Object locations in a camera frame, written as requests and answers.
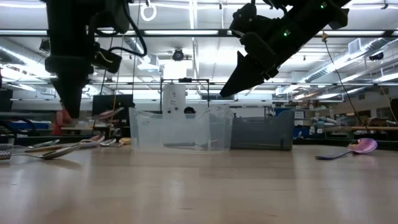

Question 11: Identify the black monitor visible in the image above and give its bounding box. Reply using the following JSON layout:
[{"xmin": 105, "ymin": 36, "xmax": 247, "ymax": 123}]
[{"xmin": 91, "ymin": 93, "xmax": 135, "ymax": 126}]

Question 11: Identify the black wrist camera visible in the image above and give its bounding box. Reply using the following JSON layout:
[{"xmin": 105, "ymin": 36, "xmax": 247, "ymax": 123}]
[
  {"xmin": 229, "ymin": 2, "xmax": 282, "ymax": 32},
  {"xmin": 91, "ymin": 43, "xmax": 123, "ymax": 75}
]

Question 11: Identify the grey plastic bin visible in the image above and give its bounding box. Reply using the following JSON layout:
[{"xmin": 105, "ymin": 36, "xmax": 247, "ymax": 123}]
[{"xmin": 229, "ymin": 108, "xmax": 295, "ymax": 152}]

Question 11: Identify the black equipment box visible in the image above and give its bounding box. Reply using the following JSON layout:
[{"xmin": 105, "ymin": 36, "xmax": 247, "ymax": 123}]
[{"xmin": 0, "ymin": 89, "xmax": 14, "ymax": 119}]

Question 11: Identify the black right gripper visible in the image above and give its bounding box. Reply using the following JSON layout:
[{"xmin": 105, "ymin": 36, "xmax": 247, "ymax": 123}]
[{"xmin": 219, "ymin": 21, "xmax": 301, "ymax": 98}]

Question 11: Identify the person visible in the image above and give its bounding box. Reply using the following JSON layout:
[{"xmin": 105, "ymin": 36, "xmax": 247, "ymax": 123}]
[
  {"xmin": 182, "ymin": 106, "xmax": 197, "ymax": 119},
  {"xmin": 51, "ymin": 105, "xmax": 73, "ymax": 137}
]

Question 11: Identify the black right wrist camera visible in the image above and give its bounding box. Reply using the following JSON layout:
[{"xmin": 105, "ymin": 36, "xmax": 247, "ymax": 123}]
[{"xmin": 229, "ymin": 2, "xmax": 282, "ymax": 32}]

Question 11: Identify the silver ventilation duct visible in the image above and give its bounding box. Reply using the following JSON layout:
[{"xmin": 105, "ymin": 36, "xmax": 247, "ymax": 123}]
[{"xmin": 303, "ymin": 37, "xmax": 398, "ymax": 84}]

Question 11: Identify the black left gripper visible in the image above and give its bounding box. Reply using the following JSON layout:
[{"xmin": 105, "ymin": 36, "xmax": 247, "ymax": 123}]
[{"xmin": 44, "ymin": 54, "xmax": 95, "ymax": 119}]

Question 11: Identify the iridescent rainbow spoon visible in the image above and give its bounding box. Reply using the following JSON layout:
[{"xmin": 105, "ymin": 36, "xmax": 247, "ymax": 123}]
[
  {"xmin": 314, "ymin": 137, "xmax": 379, "ymax": 161},
  {"xmin": 79, "ymin": 134, "xmax": 106, "ymax": 149}
]

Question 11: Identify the white machine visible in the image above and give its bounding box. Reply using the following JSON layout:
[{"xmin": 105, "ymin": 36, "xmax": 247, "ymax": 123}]
[{"xmin": 161, "ymin": 83, "xmax": 188, "ymax": 115}]

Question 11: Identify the blue storage bin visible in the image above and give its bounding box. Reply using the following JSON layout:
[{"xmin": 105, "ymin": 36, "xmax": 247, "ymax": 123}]
[
  {"xmin": 8, "ymin": 120, "xmax": 52, "ymax": 130},
  {"xmin": 294, "ymin": 125, "xmax": 310, "ymax": 138}
]

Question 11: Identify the black ceiling projector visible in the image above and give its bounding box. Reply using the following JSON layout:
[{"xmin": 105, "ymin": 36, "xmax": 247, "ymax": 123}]
[{"xmin": 39, "ymin": 38, "xmax": 51, "ymax": 54}]

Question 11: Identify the white hanging ring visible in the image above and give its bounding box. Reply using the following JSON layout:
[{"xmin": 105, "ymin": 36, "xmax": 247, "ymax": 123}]
[{"xmin": 140, "ymin": 2, "xmax": 157, "ymax": 22}]

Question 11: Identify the black overhead camera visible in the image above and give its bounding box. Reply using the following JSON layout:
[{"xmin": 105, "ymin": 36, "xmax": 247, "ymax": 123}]
[{"xmin": 172, "ymin": 47, "xmax": 185, "ymax": 62}]

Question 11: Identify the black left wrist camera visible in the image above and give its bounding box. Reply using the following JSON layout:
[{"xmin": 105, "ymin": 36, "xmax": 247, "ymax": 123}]
[{"xmin": 91, "ymin": 43, "xmax": 123, "ymax": 75}]

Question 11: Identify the wooden workbench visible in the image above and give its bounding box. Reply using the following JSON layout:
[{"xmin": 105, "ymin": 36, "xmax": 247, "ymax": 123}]
[{"xmin": 323, "ymin": 125, "xmax": 398, "ymax": 132}]

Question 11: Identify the white led strip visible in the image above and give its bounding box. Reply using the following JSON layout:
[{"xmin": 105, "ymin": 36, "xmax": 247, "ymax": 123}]
[
  {"xmin": 313, "ymin": 30, "xmax": 386, "ymax": 36},
  {"xmin": 0, "ymin": 29, "xmax": 47, "ymax": 35},
  {"xmin": 142, "ymin": 29, "xmax": 220, "ymax": 35}
]

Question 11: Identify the white air vent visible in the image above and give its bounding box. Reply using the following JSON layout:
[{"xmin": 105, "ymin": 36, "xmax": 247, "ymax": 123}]
[{"xmin": 348, "ymin": 37, "xmax": 362, "ymax": 55}]

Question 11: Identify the thin black stand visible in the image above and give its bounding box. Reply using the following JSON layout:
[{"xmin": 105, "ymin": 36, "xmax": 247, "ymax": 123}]
[{"xmin": 159, "ymin": 77, "xmax": 211, "ymax": 108}]

